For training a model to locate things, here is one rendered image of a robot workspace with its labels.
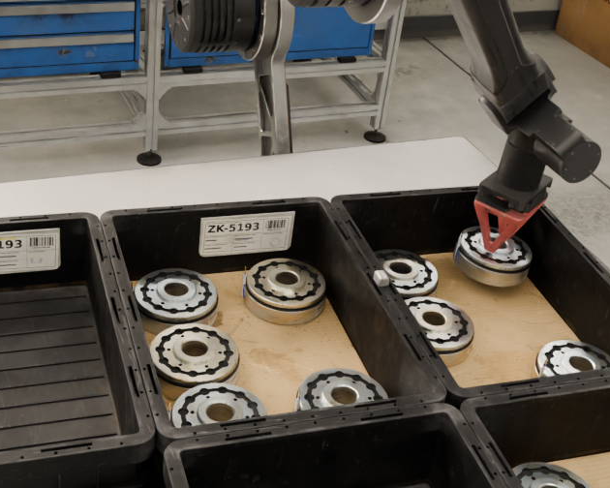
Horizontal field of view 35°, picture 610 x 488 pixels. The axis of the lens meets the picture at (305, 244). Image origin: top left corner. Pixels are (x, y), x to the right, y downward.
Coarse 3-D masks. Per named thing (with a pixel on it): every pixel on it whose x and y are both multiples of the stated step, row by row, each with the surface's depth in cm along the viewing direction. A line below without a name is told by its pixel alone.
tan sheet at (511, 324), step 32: (448, 256) 140; (448, 288) 133; (480, 288) 134; (512, 288) 135; (480, 320) 128; (512, 320) 129; (544, 320) 129; (480, 352) 122; (512, 352) 123; (480, 384) 117
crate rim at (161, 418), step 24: (120, 216) 120; (144, 216) 122; (336, 216) 126; (120, 264) 112; (360, 264) 118; (120, 288) 108; (384, 312) 111; (144, 336) 102; (408, 336) 107; (144, 360) 99; (144, 384) 96; (432, 384) 101; (336, 408) 96; (360, 408) 97; (384, 408) 97; (168, 432) 91; (192, 432) 91; (216, 432) 92
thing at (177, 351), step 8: (184, 336) 112; (192, 336) 113; (200, 336) 113; (176, 344) 111; (184, 344) 112; (200, 344) 112; (208, 344) 112; (176, 352) 110; (208, 352) 111; (184, 360) 109; (192, 360) 109; (200, 360) 109; (208, 360) 110
